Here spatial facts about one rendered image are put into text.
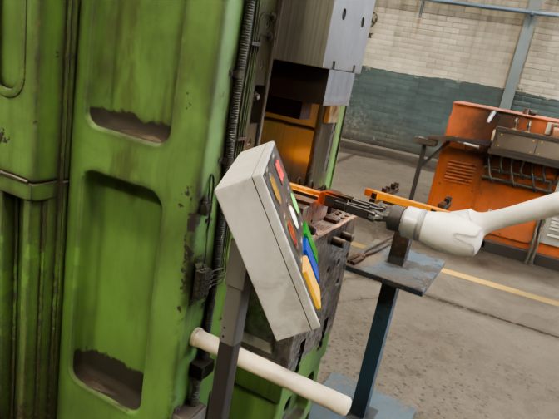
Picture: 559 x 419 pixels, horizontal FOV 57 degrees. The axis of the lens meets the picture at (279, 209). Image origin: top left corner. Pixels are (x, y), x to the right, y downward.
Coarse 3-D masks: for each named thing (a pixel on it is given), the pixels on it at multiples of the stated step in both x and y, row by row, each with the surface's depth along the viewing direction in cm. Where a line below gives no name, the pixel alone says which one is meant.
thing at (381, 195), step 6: (366, 192) 183; (378, 192) 182; (378, 198) 181; (384, 198) 180; (390, 198) 179; (396, 198) 178; (402, 198) 179; (396, 204) 179; (402, 204) 178; (408, 204) 176; (414, 204) 176; (420, 204) 175; (438, 210) 172; (444, 210) 172
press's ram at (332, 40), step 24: (288, 0) 130; (312, 0) 127; (336, 0) 125; (360, 0) 139; (288, 24) 131; (312, 24) 128; (336, 24) 129; (360, 24) 144; (288, 48) 133; (312, 48) 130; (336, 48) 134; (360, 48) 149
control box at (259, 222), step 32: (256, 160) 92; (224, 192) 80; (256, 192) 79; (288, 192) 104; (256, 224) 81; (288, 224) 86; (256, 256) 82; (288, 256) 82; (256, 288) 84; (288, 288) 84; (288, 320) 85
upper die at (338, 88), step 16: (288, 64) 139; (272, 80) 142; (288, 80) 140; (304, 80) 137; (320, 80) 135; (336, 80) 140; (352, 80) 150; (288, 96) 140; (304, 96) 138; (320, 96) 136; (336, 96) 143
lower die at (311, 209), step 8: (296, 192) 155; (304, 192) 155; (296, 200) 150; (304, 200) 149; (312, 200) 151; (304, 208) 146; (312, 208) 151; (320, 208) 157; (304, 216) 147; (312, 216) 153; (320, 216) 159
